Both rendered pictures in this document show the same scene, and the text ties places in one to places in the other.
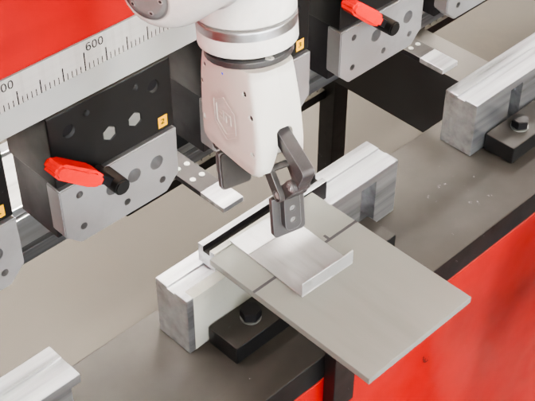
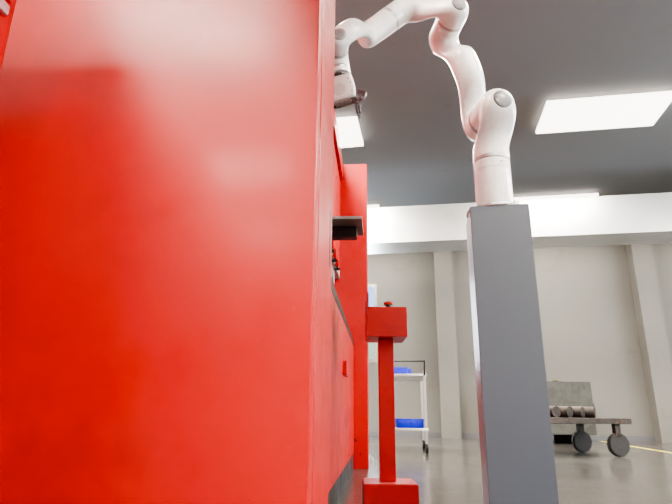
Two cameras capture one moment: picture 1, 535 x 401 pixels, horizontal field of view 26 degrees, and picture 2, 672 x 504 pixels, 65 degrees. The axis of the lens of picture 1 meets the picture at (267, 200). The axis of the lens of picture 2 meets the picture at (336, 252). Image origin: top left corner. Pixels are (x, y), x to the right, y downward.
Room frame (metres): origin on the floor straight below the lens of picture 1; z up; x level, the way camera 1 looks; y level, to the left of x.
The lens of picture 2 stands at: (-0.37, 1.04, 0.37)
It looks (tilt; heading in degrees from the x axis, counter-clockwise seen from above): 17 degrees up; 319
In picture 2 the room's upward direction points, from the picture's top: 1 degrees clockwise
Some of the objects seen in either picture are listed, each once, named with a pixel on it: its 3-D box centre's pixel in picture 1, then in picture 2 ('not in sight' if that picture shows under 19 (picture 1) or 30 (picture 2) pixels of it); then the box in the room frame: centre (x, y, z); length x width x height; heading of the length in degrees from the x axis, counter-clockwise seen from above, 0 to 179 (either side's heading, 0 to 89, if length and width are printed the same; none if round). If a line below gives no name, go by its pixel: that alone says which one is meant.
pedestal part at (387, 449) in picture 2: not in sight; (386, 407); (1.15, -0.56, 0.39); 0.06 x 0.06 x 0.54; 48
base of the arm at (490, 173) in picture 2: not in sight; (493, 189); (0.52, -0.43, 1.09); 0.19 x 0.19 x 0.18
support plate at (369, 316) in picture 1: (337, 280); (325, 226); (0.98, -0.09, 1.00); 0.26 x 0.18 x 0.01; 44
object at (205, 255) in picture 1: (264, 219); not in sight; (1.10, 0.00, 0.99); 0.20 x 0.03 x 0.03; 134
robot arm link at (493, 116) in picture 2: not in sight; (492, 127); (0.49, -0.41, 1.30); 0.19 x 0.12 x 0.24; 147
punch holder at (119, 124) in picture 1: (92, 136); not in sight; (0.93, 0.18, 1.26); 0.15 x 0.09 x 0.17; 134
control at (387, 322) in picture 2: not in sight; (385, 318); (1.15, -0.56, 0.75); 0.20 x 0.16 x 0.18; 138
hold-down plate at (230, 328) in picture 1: (306, 286); not in sight; (1.07, -0.05, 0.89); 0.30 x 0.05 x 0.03; 134
